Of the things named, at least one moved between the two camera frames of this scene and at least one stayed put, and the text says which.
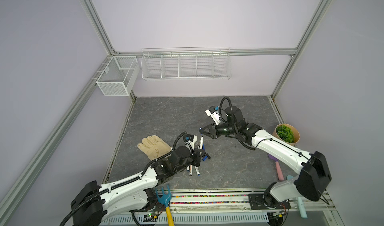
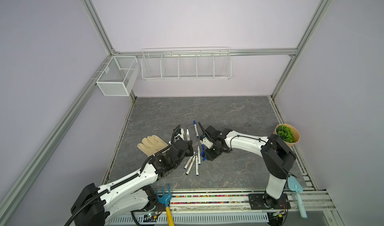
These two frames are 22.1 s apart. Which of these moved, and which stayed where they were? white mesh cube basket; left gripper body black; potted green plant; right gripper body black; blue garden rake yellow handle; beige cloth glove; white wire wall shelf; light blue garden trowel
Moved: right gripper body black; left gripper body black
Stayed: white wire wall shelf; blue garden rake yellow handle; potted green plant; beige cloth glove; white mesh cube basket; light blue garden trowel
